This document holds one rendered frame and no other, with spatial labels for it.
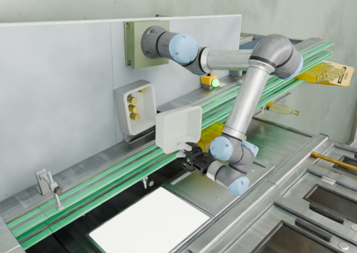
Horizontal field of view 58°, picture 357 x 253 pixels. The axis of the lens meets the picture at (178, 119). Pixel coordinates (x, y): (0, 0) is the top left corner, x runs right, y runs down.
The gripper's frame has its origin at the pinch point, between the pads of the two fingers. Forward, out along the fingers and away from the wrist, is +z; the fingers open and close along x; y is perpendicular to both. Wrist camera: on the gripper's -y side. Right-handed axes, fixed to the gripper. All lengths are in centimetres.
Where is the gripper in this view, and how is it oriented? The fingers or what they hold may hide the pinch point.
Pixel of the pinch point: (180, 144)
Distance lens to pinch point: 140.7
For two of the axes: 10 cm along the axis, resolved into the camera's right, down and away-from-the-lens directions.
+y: -7.2, 2.7, -6.5
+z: -6.9, -3.8, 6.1
